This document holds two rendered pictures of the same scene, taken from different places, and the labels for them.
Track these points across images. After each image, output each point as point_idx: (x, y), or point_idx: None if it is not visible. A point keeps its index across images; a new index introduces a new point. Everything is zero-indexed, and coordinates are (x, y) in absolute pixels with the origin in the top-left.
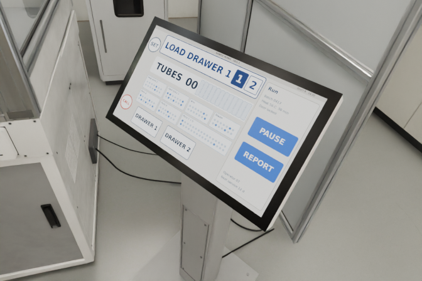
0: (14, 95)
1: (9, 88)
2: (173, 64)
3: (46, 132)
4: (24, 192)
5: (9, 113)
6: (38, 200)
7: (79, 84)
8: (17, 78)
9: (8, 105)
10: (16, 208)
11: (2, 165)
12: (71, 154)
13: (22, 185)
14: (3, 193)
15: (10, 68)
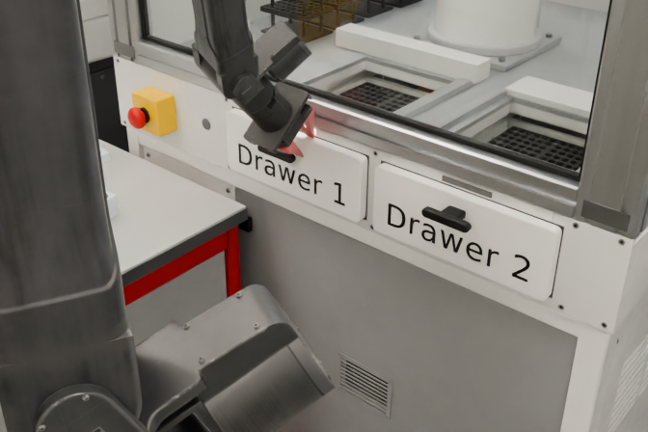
0: (618, 173)
1: (616, 155)
2: None
3: (628, 279)
4: (510, 387)
5: (587, 203)
6: (523, 420)
7: None
8: (644, 141)
9: (594, 188)
10: (476, 411)
11: (510, 303)
12: (634, 374)
13: (516, 369)
14: (476, 363)
15: (643, 116)
